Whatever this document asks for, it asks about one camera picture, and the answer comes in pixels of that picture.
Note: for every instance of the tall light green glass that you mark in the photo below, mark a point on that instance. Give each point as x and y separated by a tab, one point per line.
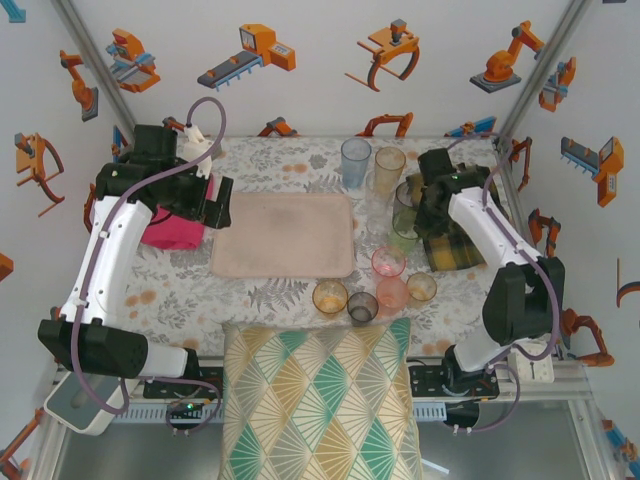
404	235

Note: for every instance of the tall dark olive glass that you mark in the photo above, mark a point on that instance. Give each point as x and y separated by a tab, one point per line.
402	197

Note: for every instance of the small clear glass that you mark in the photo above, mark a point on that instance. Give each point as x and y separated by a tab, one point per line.
376	226

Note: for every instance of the tall amber glass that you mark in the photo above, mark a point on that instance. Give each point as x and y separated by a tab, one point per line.
390	170

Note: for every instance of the tall clear glass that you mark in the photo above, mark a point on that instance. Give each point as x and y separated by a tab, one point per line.
378	200

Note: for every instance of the tall pink glass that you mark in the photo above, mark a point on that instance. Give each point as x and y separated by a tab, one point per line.
388	265

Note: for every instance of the small short amber glass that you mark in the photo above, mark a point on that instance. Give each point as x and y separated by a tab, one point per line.
421	287

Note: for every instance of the tall blue glass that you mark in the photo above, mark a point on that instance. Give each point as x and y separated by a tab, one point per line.
356	165

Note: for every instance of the short grey smoke glass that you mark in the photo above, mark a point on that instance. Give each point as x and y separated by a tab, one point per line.
362	309

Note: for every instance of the wide short amber glass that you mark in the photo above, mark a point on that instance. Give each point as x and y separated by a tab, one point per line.
330	299

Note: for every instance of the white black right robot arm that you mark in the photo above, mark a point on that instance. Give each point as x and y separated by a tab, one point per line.
470	225

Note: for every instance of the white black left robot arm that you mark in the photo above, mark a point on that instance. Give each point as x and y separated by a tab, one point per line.
107	260

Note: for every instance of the pink rectangular tray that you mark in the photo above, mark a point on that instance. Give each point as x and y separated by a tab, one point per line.
280	235

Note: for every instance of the yellow black plaid shirt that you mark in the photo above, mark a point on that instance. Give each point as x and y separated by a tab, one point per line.
450	255

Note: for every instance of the folded pink cloth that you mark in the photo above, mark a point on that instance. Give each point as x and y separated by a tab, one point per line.
170	235

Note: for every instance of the floral grey tablecloth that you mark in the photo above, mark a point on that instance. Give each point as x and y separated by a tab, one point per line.
270	157

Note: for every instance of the white square clock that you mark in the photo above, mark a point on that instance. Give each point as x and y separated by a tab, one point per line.
535	371

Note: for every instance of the small green-lit circuit board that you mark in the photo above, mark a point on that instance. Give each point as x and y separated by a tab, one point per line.
187	407

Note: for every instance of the teal yellow patterned cushion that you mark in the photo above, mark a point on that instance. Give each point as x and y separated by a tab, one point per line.
320	400

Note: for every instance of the white box device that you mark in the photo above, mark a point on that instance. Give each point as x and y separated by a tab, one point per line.
65	410

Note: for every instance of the aluminium table side rail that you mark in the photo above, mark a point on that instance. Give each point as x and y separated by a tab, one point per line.
517	197

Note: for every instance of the aluminium frame post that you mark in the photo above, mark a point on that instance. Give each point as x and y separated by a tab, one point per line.
550	56
92	55

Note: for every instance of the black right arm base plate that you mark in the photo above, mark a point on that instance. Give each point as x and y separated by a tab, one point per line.
425	380

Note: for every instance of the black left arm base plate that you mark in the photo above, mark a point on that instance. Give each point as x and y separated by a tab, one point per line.
160	389

